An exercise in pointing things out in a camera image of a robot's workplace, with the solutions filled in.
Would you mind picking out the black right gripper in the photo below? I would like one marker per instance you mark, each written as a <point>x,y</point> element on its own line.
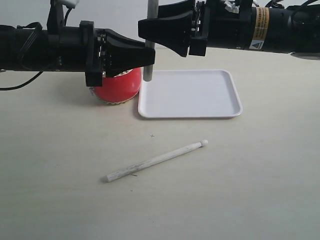
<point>224,24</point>

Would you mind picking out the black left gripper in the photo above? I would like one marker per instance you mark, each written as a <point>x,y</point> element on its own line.
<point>77,49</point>

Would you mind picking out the white drumstick with ball tip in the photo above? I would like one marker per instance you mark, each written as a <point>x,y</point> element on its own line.
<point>132,169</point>

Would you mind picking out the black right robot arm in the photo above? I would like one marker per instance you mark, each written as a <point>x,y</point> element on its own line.
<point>293,30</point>

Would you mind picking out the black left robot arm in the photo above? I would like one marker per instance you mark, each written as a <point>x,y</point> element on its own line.
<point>26,48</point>

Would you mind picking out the small red drum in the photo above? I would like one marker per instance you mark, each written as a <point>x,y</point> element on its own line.
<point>120,88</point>

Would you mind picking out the white plastic tray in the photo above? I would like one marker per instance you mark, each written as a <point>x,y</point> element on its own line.
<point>189,94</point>

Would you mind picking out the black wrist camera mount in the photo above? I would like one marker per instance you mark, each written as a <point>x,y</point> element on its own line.
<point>56,17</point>

